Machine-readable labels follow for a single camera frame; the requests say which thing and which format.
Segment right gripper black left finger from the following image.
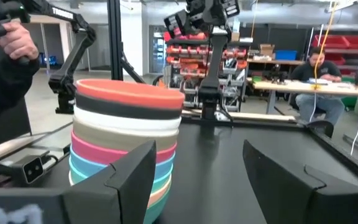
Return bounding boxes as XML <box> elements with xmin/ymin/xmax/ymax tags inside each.
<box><xmin>0</xmin><ymin>139</ymin><xmax>157</xmax><ymax>224</ymax></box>

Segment khaki beige bowl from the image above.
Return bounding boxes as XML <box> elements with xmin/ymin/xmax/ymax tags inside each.
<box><xmin>72</xmin><ymin>119</ymin><xmax>180</xmax><ymax>153</ymax></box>

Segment yellow cable over workbench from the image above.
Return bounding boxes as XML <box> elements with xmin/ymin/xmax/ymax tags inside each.
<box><xmin>312</xmin><ymin>0</ymin><xmax>338</xmax><ymax>91</ymax></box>

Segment person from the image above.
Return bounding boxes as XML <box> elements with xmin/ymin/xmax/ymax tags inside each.
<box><xmin>290</xmin><ymin>46</ymin><xmax>346</xmax><ymax>125</ymax></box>

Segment person's forearm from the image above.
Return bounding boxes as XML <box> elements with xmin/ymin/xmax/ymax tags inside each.
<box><xmin>0</xmin><ymin>46</ymin><xmax>42</xmax><ymax>125</ymax></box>

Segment black camera box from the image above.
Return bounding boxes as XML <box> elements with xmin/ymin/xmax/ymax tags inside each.
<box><xmin>11</xmin><ymin>154</ymin><xmax>45</xmax><ymax>185</ymax></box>

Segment green bowl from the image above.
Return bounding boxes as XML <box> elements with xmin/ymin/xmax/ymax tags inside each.
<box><xmin>143</xmin><ymin>189</ymin><xmax>171</xmax><ymax>224</ymax></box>

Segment blue storage bin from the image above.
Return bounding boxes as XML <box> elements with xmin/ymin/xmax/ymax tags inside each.
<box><xmin>274</xmin><ymin>49</ymin><xmax>298</xmax><ymax>61</ymax></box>

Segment red shelf bins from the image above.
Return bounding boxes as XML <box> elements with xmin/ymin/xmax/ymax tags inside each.
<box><xmin>312</xmin><ymin>34</ymin><xmax>358</xmax><ymax>75</ymax></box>

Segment white bowl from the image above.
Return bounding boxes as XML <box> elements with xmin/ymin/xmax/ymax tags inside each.
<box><xmin>73</xmin><ymin>105</ymin><xmax>182</xmax><ymax>138</ymax></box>

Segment black table edge rail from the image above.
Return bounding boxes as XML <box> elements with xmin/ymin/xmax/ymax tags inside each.
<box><xmin>309</xmin><ymin>129</ymin><xmax>358</xmax><ymax>187</ymax></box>

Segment black diagonal frame brace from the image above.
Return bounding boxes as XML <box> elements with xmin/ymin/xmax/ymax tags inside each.
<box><xmin>119</xmin><ymin>51</ymin><xmax>146</xmax><ymax>85</ymax></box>

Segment blue bowl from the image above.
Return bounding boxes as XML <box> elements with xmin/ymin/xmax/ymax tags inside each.
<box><xmin>68</xmin><ymin>146</ymin><xmax>176</xmax><ymax>181</ymax></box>

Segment dark upright panel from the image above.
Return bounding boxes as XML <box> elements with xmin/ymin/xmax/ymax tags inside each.
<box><xmin>0</xmin><ymin>99</ymin><xmax>32</xmax><ymax>150</ymax></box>

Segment wooden workbench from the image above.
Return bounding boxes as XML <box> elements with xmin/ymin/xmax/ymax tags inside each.
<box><xmin>250</xmin><ymin>79</ymin><xmax>358</xmax><ymax>116</ymax></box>

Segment person's hand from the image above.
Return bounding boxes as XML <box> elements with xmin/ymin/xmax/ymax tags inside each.
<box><xmin>0</xmin><ymin>21</ymin><xmax>40</xmax><ymax>62</ymax></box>

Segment dark grey bowl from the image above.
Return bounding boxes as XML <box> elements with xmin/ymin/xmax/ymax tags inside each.
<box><xmin>75</xmin><ymin>92</ymin><xmax>183</xmax><ymax>121</ymax></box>

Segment red bin storage rack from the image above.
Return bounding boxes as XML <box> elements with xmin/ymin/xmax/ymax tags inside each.
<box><xmin>163</xmin><ymin>29</ymin><xmax>250</xmax><ymax>113</ymax></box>

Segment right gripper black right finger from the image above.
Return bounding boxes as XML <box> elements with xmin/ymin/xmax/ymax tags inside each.
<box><xmin>242</xmin><ymin>139</ymin><xmax>358</xmax><ymax>224</ymax></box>

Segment coral red bowl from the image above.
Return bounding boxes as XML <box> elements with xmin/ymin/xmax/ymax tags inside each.
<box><xmin>75</xmin><ymin>78</ymin><xmax>185</xmax><ymax>110</ymax></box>

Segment cardboard box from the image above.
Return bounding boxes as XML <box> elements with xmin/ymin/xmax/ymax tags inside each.
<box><xmin>259</xmin><ymin>43</ymin><xmax>275</xmax><ymax>57</ymax></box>

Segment black frame upright post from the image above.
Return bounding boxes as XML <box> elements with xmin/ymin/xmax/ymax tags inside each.
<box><xmin>106</xmin><ymin>0</ymin><xmax>124</xmax><ymax>82</ymax></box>

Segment magenta bowl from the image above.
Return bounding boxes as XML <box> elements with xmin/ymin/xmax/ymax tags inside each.
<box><xmin>70</xmin><ymin>130</ymin><xmax>178</xmax><ymax>166</ymax></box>

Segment black benchtop device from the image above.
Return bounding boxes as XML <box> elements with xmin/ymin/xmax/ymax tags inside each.
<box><xmin>265</xmin><ymin>63</ymin><xmax>287</xmax><ymax>84</ymax></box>

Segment black rounded corner piece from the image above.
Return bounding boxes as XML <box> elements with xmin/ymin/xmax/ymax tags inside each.
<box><xmin>305</xmin><ymin>119</ymin><xmax>335</xmax><ymax>138</ymax></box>

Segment green crate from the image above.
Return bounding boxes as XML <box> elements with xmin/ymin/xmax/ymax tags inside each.
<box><xmin>340</xmin><ymin>76</ymin><xmax>358</xmax><ymax>110</ymax></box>

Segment turquoise bowl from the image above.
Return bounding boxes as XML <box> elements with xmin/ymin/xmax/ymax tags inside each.
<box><xmin>68</xmin><ymin>157</ymin><xmax>174</xmax><ymax>194</ymax></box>

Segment black camera cable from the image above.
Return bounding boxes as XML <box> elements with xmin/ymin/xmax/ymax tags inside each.
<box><xmin>40</xmin><ymin>152</ymin><xmax>62</xmax><ymax>166</ymax></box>

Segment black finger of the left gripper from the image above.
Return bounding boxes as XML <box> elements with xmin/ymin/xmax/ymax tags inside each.
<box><xmin>163</xmin><ymin>9</ymin><xmax>190</xmax><ymax>39</ymax></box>
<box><xmin>221</xmin><ymin>0</ymin><xmax>241</xmax><ymax>19</ymax></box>

